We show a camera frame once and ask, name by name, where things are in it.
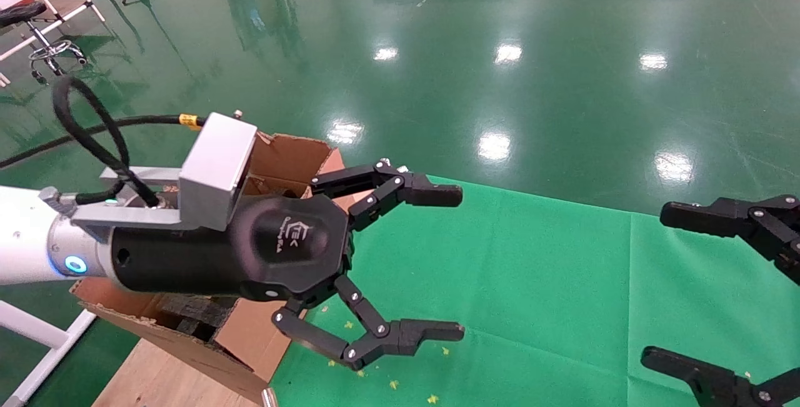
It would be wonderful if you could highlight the white metal table frame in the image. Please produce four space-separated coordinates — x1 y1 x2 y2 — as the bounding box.
0 299 98 407

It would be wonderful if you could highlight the large open cardboard carton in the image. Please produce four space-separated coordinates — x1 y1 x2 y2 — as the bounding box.
70 134 346 404

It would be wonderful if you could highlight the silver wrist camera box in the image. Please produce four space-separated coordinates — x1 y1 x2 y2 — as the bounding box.
179 112 258 231

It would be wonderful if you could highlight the white tube rack frame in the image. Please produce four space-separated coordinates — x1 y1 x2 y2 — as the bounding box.
0 0 107 63

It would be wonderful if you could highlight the silver camera mounting bracket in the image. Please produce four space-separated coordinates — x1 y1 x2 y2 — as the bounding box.
70 166 183 244

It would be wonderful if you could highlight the wooden board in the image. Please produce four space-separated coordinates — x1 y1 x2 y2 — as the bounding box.
94 338 263 407

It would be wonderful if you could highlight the black cable with yellow tag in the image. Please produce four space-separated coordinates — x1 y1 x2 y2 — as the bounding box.
0 76 206 208

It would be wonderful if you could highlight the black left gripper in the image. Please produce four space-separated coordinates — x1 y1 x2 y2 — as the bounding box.
109 193 354 303

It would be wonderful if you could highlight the black stool with chrome base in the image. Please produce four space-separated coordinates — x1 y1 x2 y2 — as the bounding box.
0 2 88 86

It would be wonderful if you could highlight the black foam block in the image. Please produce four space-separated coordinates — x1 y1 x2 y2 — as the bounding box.
156 294 239 339

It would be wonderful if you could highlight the green table cloth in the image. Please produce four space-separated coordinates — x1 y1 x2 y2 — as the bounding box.
269 176 800 407

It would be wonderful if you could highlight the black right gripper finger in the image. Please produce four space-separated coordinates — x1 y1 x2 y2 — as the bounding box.
641 346 800 407
659 196 800 286

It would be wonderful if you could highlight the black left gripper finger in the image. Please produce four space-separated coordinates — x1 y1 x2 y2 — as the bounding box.
272 274 466 371
311 158 464 232

